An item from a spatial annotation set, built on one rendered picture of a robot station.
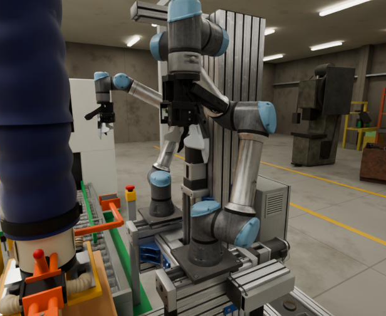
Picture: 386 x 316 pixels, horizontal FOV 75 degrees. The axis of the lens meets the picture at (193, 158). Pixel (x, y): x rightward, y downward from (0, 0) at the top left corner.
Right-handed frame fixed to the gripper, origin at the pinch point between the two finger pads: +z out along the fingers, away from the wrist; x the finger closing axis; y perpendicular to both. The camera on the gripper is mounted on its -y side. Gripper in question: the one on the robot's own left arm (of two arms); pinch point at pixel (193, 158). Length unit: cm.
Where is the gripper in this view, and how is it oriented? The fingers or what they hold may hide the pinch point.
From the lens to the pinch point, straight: 63.4
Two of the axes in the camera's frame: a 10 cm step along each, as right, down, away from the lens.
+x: 4.7, 1.8, -8.6
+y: -8.8, 1.0, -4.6
